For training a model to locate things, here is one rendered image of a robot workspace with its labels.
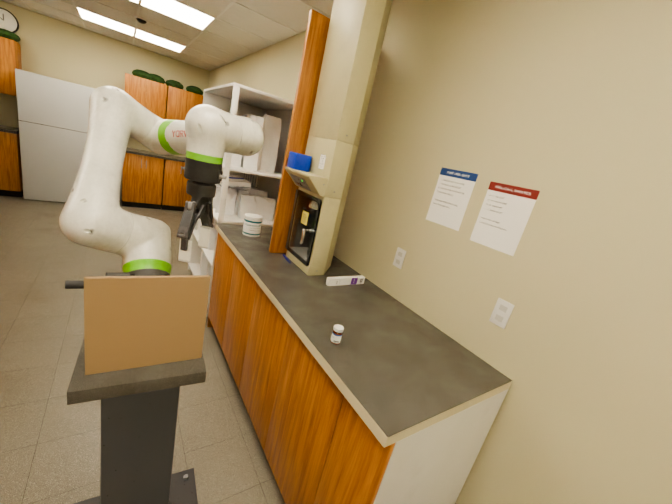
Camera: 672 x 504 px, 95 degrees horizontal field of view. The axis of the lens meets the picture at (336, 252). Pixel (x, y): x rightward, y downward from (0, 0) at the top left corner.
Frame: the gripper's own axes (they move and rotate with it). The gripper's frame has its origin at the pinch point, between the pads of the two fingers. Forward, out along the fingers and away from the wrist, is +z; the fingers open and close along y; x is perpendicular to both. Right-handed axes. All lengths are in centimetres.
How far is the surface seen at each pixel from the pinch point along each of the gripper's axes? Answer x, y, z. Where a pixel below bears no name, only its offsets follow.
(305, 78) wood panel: -11, 110, -74
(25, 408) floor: 97, 51, 128
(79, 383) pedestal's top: 17.2, -20.7, 33.8
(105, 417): 14, -15, 50
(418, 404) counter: -77, -8, 33
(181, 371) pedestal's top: -3.9, -10.8, 33.6
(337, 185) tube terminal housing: -41, 85, -22
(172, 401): -0.9, -7.4, 48.4
